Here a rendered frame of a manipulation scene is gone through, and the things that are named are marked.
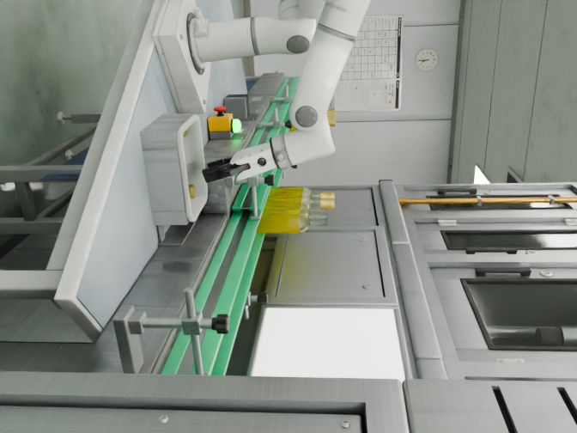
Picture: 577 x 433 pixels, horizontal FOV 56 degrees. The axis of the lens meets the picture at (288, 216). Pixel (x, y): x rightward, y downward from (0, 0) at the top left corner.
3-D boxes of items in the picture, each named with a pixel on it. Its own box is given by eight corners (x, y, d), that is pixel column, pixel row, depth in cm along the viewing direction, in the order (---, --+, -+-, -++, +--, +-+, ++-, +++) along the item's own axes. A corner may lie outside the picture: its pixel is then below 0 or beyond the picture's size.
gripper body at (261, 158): (283, 173, 119) (235, 186, 121) (287, 161, 129) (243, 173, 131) (273, 141, 117) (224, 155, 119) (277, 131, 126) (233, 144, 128)
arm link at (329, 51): (318, 21, 116) (286, 113, 124) (316, 25, 104) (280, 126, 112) (355, 36, 116) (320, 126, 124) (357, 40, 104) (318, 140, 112)
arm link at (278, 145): (291, 171, 119) (279, 174, 119) (294, 160, 127) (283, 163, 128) (281, 139, 117) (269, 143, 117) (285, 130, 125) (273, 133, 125)
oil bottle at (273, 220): (233, 234, 153) (309, 234, 151) (232, 216, 151) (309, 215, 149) (237, 226, 158) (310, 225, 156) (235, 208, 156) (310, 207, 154)
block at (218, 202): (202, 215, 143) (227, 215, 143) (198, 181, 139) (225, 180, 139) (205, 210, 146) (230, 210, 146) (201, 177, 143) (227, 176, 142)
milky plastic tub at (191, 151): (155, 226, 125) (192, 226, 124) (141, 131, 116) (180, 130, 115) (176, 198, 141) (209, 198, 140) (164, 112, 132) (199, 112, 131)
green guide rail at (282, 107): (229, 185, 144) (258, 185, 143) (228, 181, 144) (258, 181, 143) (286, 78, 304) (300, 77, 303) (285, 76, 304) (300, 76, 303)
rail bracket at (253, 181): (228, 221, 143) (276, 221, 142) (223, 160, 137) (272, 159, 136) (231, 216, 146) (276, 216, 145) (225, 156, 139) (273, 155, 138)
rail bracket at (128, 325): (90, 388, 85) (232, 392, 83) (69, 296, 78) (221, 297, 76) (102, 368, 89) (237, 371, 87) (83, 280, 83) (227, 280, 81)
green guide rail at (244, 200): (231, 210, 147) (260, 210, 146) (231, 207, 147) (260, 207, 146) (286, 91, 307) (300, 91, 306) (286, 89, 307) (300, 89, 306)
